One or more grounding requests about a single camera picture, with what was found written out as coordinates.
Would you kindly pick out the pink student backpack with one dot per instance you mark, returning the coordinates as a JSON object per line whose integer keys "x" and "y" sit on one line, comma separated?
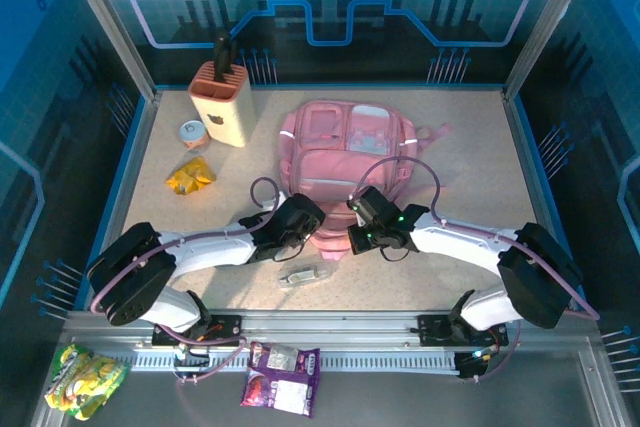
{"x": 340, "y": 167}

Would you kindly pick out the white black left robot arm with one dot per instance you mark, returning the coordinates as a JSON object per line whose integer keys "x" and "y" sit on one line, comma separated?
{"x": 210, "y": 252}

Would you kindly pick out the purple snack bag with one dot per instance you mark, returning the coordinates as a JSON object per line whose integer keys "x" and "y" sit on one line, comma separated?
{"x": 280, "y": 379}

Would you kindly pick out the green yellow snack bag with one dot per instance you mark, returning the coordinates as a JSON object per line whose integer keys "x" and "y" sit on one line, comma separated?
{"x": 85, "y": 379}

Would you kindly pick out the clear plastic pencil pouch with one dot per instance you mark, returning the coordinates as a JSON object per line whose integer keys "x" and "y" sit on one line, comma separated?
{"x": 305, "y": 274}

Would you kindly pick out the yellow snack packet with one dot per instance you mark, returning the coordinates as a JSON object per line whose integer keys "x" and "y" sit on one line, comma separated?
{"x": 192, "y": 177}

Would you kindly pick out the pull-tab fruit can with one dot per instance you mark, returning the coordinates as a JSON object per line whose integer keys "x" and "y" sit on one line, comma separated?
{"x": 192, "y": 132}

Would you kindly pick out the cream knife block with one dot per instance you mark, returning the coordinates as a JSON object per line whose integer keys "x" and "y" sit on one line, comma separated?
{"x": 225, "y": 112}

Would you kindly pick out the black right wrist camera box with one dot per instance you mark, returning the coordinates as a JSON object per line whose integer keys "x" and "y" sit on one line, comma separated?
{"x": 372, "y": 204}

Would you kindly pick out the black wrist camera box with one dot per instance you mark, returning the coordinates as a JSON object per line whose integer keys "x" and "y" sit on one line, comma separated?
{"x": 300, "y": 214}
{"x": 372, "y": 204}

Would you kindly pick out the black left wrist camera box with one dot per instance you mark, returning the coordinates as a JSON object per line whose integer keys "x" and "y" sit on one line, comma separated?
{"x": 300, "y": 214}

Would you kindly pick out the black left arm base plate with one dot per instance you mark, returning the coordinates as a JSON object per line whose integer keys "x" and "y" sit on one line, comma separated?
{"x": 225, "y": 327}

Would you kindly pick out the aluminium rail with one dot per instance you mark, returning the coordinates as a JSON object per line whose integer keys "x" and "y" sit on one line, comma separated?
{"x": 325, "y": 327}

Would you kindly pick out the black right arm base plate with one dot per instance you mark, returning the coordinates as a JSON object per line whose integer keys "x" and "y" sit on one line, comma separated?
{"x": 435, "y": 329}

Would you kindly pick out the blue table edge frame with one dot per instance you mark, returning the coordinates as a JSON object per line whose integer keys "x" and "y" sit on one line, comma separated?
{"x": 350, "y": 86}

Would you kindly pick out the aluminium frame post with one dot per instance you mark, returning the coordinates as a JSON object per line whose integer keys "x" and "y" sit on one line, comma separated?
{"x": 107, "y": 22}
{"x": 550, "y": 22}

